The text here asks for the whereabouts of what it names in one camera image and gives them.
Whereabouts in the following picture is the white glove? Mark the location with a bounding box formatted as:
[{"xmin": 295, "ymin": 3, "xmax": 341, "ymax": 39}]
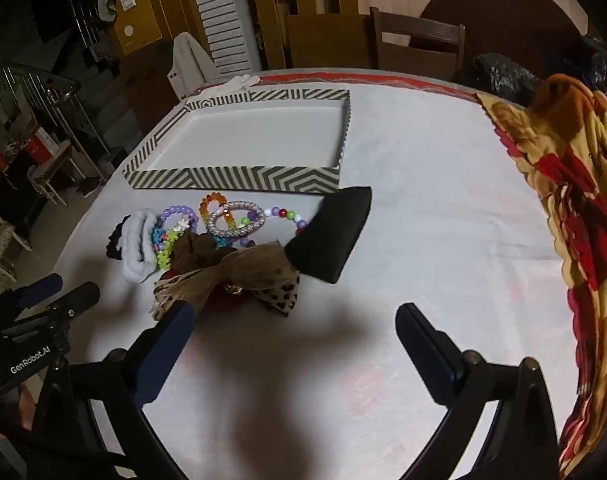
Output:
[{"xmin": 222, "ymin": 74, "xmax": 261, "ymax": 92}]

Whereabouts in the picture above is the large multicolour bead bracelet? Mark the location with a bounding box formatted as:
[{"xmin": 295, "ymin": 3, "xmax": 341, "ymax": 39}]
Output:
[{"xmin": 240, "ymin": 206, "xmax": 311, "ymax": 248}]

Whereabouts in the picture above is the floral red yellow blanket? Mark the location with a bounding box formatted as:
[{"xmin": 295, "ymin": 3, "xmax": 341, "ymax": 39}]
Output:
[{"xmin": 476, "ymin": 74, "xmax": 607, "ymax": 478}]

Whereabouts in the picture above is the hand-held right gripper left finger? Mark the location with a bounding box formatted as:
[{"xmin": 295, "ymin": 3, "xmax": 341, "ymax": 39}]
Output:
[{"xmin": 33, "ymin": 302, "xmax": 196, "ymax": 480}]

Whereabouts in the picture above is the white jacket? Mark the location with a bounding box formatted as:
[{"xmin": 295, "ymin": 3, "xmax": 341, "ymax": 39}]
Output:
[{"xmin": 168, "ymin": 31, "xmax": 216, "ymax": 100}]

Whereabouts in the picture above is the rainbow crystal bead bracelet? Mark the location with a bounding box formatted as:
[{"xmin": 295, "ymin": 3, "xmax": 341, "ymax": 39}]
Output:
[{"xmin": 199, "ymin": 192, "xmax": 236, "ymax": 233}]

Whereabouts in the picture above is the dark shiny bag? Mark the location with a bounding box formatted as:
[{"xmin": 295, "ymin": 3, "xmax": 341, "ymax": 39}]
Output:
[{"xmin": 563, "ymin": 35, "xmax": 607, "ymax": 91}]

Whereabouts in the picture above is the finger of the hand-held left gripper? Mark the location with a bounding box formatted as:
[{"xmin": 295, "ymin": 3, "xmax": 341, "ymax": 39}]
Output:
[
  {"xmin": 48, "ymin": 281, "xmax": 101, "ymax": 318},
  {"xmin": 16, "ymin": 272, "xmax": 64, "ymax": 308}
]

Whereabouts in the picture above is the black plastic bag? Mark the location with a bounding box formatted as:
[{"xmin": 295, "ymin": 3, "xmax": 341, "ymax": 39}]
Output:
[{"xmin": 471, "ymin": 52, "xmax": 541, "ymax": 106}]

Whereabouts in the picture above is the yellow wooden chair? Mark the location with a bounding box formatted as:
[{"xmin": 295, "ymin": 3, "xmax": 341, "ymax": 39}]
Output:
[{"xmin": 283, "ymin": 12, "xmax": 377, "ymax": 70}]

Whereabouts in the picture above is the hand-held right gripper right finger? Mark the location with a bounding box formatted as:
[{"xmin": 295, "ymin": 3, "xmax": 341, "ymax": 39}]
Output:
[{"xmin": 394, "ymin": 302, "xmax": 561, "ymax": 480}]

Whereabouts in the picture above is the red satin bow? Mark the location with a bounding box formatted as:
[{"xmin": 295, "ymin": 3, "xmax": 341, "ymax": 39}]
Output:
[{"xmin": 163, "ymin": 267, "xmax": 244, "ymax": 313}]

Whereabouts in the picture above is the black headband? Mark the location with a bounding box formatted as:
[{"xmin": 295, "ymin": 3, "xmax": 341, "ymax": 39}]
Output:
[{"xmin": 284, "ymin": 186, "xmax": 373, "ymax": 285}]

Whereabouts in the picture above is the purple bead bracelet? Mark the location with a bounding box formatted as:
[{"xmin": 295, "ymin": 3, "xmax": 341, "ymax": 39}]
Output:
[{"xmin": 156, "ymin": 204, "xmax": 199, "ymax": 233}]

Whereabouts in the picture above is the striped cardboard box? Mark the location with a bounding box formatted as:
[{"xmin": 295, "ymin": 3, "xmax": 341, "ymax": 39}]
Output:
[{"xmin": 122, "ymin": 87, "xmax": 353, "ymax": 196}]

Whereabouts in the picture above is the small white table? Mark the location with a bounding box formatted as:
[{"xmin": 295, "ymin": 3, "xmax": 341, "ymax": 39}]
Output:
[{"xmin": 30, "ymin": 140, "xmax": 84, "ymax": 206}]

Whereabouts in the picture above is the pink rhinestone bangle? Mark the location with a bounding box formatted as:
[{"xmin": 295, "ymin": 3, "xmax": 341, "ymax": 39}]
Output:
[{"xmin": 206, "ymin": 201, "xmax": 266, "ymax": 237}]

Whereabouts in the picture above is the brown scrunchie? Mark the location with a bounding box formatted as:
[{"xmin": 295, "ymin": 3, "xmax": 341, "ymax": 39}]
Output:
[{"xmin": 172, "ymin": 232, "xmax": 219, "ymax": 276}]

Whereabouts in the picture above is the beige leopard print bow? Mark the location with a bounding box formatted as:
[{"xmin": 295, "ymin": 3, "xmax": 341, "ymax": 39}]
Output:
[{"xmin": 153, "ymin": 241, "xmax": 301, "ymax": 322}]

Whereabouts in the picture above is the black scrunchie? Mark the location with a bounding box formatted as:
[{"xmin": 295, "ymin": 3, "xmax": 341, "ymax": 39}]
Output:
[{"xmin": 106, "ymin": 215, "xmax": 132, "ymax": 262}]

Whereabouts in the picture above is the metal rack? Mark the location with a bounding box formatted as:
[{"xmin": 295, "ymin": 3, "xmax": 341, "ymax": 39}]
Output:
[{"xmin": 0, "ymin": 62, "xmax": 109, "ymax": 196}]

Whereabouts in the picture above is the round dark wooden table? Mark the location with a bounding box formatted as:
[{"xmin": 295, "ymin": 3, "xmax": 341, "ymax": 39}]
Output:
[{"xmin": 419, "ymin": 0, "xmax": 584, "ymax": 81}]

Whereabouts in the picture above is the neon flower bead bracelet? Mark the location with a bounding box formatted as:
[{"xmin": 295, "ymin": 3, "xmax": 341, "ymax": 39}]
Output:
[{"xmin": 150, "ymin": 220, "xmax": 194, "ymax": 271}]

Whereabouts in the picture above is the white scrunchie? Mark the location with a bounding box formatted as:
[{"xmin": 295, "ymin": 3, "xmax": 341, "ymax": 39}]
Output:
[{"xmin": 120, "ymin": 208, "xmax": 159, "ymax": 286}]

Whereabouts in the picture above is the white louvered door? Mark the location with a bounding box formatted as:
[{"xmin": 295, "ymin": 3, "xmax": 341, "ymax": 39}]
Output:
[{"xmin": 186, "ymin": 0, "xmax": 263, "ymax": 81}]

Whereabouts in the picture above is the red box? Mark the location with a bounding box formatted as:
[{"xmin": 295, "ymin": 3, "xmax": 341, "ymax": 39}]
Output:
[{"xmin": 23, "ymin": 140, "xmax": 54, "ymax": 161}]

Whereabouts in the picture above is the dark wooden chair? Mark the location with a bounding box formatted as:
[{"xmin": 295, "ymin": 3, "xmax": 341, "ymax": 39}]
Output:
[{"xmin": 369, "ymin": 7, "xmax": 467, "ymax": 81}]

